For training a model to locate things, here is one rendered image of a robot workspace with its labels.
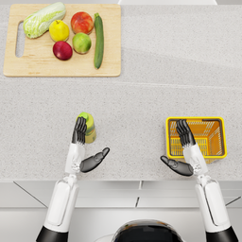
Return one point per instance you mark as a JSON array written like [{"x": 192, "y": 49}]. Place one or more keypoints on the yellow slatted basket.
[{"x": 209, "y": 138}]

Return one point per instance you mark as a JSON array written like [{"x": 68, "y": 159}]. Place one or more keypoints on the green tea bottle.
[{"x": 89, "y": 127}]

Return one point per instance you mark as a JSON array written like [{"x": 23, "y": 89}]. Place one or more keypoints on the wooden cutting board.
[{"x": 63, "y": 66}]

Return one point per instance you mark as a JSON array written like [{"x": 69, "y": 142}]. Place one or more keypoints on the dark round robot body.
[{"x": 146, "y": 231}]

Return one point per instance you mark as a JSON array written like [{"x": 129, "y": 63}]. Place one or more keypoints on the dark red apple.
[{"x": 62, "y": 50}]

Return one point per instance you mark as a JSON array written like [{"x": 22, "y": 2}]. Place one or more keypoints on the green apple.
[{"x": 82, "y": 43}]

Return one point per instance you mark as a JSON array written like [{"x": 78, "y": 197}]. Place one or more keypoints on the green cucumber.
[{"x": 99, "y": 41}]

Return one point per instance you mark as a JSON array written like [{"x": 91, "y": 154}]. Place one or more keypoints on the yellow lemon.
[{"x": 59, "y": 31}]

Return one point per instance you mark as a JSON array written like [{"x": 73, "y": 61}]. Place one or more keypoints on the napa cabbage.
[{"x": 42, "y": 20}]

